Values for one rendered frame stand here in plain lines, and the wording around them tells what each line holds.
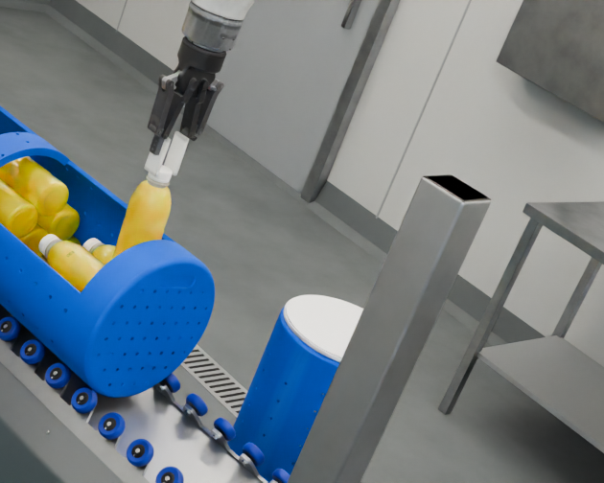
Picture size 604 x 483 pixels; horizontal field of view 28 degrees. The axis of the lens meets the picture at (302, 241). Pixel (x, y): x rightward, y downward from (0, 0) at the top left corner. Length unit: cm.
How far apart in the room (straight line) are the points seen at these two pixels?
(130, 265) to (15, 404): 35
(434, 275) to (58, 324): 91
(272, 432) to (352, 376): 113
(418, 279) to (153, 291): 81
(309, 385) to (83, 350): 57
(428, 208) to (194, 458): 94
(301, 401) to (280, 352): 11
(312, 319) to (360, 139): 364
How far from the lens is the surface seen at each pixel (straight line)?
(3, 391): 220
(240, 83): 659
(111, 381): 208
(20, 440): 216
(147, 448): 198
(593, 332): 535
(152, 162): 202
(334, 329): 246
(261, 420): 248
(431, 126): 578
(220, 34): 193
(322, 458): 140
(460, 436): 463
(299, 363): 239
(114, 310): 197
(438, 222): 127
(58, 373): 211
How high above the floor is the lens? 205
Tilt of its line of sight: 21 degrees down
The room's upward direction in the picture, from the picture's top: 22 degrees clockwise
